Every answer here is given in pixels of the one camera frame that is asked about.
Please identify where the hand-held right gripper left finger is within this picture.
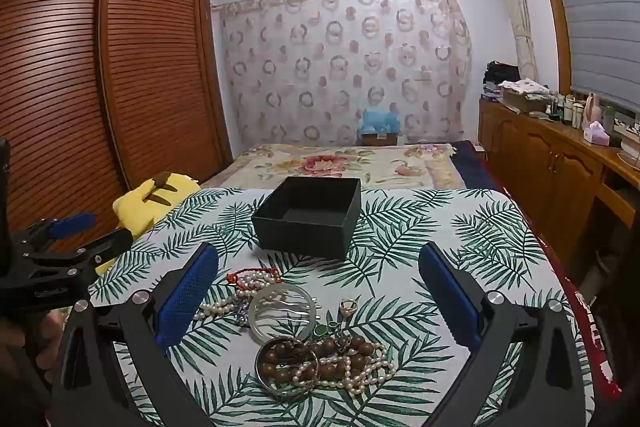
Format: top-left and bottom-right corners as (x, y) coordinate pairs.
(50, 242), (221, 427)

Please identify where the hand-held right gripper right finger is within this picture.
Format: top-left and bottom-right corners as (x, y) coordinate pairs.
(417, 242), (601, 427)

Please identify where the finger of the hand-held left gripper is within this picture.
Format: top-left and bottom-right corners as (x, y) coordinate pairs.
(12, 213), (97, 254)
(35, 228), (135, 279)

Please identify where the short white pearl necklace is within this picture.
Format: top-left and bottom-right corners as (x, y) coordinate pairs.
(192, 269), (282, 323)

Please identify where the clear plastic bag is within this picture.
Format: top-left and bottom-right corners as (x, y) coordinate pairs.
(248, 283), (321, 340)

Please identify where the long white pearl necklace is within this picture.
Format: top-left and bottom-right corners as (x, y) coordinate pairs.
(295, 346), (399, 401)

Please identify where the wooden bead bracelet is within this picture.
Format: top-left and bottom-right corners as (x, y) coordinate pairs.
(262, 336), (387, 380)

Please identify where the black square box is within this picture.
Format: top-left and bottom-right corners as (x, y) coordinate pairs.
(251, 176), (362, 260)

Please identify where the yellow plush toy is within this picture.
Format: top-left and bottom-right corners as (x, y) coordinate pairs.
(97, 172), (202, 276)

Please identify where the leaf print tablecloth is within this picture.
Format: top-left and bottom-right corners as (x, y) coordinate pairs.
(87, 188), (596, 427)

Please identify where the navy bed sheet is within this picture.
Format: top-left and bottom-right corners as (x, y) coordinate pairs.
(451, 139), (494, 191)

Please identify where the silver bangle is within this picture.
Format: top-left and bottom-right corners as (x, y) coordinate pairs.
(255, 338), (322, 398)

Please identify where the wooden slatted wardrobe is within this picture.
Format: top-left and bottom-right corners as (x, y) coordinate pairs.
(0, 0), (234, 254)

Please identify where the red patterned blanket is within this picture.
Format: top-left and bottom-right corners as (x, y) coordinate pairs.
(544, 257), (622, 404)

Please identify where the wooden sideboard cabinet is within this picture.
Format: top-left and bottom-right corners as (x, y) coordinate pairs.
(477, 99), (640, 260)

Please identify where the small cardboard box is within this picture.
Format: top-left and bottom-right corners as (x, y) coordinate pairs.
(361, 132), (400, 147)

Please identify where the floral blanket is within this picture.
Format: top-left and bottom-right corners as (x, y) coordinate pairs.
(200, 142), (468, 194)

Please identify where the blue plastic bag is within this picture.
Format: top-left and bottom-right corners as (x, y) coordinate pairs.
(359, 105), (401, 136)

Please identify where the cardboard box with cloth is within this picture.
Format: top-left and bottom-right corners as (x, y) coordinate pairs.
(501, 78), (552, 114)

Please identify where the pink tissue box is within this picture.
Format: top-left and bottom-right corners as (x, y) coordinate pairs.
(582, 121), (611, 147)

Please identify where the group of cosmetic bottles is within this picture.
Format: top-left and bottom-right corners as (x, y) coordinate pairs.
(554, 92), (587, 130)

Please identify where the circle patterned curtain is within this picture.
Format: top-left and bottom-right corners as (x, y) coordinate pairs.
(210, 0), (474, 148)

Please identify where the beige window curtain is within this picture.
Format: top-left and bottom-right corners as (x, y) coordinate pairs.
(481, 0), (542, 81)

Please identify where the grey window blind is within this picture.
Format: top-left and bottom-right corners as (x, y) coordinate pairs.
(537, 0), (640, 114)

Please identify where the red bead bracelet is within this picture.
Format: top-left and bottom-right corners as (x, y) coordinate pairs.
(226, 267), (281, 289)

